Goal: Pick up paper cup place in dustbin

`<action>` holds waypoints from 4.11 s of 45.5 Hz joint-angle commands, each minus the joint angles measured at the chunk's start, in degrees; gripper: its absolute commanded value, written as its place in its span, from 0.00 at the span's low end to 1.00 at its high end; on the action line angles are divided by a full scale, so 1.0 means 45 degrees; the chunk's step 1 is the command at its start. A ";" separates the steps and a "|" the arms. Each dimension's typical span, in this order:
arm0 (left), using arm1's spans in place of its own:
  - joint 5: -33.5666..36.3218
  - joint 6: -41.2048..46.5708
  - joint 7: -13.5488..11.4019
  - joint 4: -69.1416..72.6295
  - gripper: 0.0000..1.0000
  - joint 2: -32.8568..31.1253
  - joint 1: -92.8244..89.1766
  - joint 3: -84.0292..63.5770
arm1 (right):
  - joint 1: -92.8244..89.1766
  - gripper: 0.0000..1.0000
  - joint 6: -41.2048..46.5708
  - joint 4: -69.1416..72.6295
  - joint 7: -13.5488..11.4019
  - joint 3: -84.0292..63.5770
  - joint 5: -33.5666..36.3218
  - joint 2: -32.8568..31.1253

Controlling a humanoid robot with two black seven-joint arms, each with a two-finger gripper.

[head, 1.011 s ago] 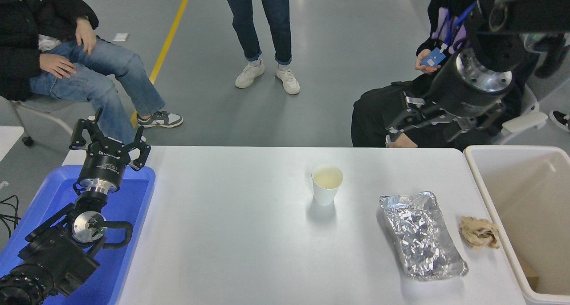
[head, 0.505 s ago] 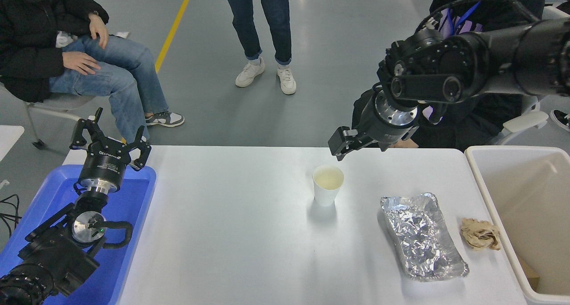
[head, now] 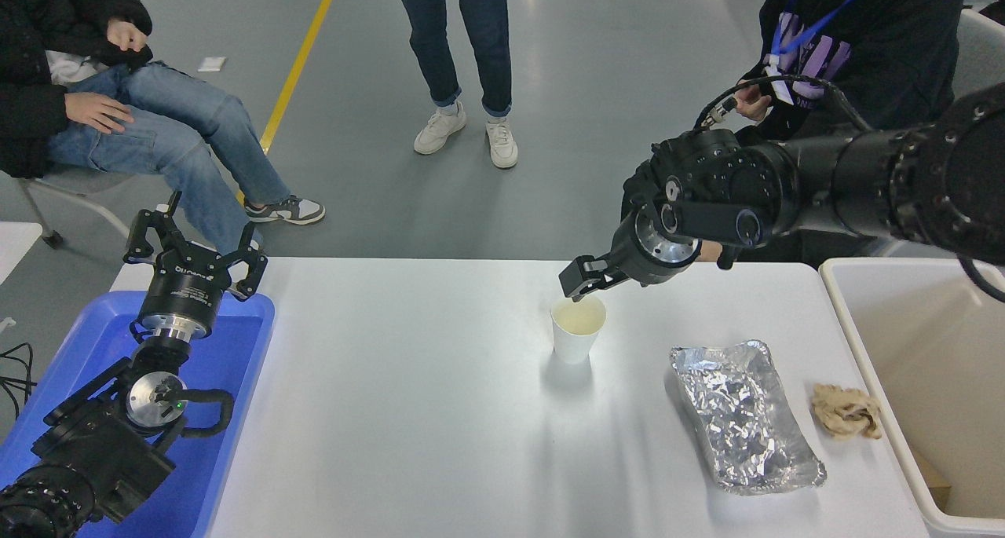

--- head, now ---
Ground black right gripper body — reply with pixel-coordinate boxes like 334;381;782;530
609;210;700;289

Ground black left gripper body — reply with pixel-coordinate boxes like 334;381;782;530
140;243;235;327

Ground white paper cup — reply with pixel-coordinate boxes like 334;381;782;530
550;295;608;364

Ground person's right hand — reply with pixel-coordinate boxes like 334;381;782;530
64;92;134;134
736;81;774;123

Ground blue plastic tray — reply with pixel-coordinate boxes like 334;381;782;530
0;291;276;538

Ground person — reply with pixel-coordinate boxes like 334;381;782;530
0;0;326;256
391;0;519;170
620;0;965;268

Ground small white side table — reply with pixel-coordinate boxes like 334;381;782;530
0;221;44;286

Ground crumpled foil tray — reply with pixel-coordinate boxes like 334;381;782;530
669;339;828;496

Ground crumpled tan paper ball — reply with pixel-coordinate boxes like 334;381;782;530
810;383;883;441

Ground large pale bin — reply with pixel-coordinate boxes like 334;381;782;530
819;257;1005;538

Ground black floor cables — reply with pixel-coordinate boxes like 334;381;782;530
0;342;36;421

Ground blue lanyard with badge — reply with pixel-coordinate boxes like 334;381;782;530
766;0;872;107

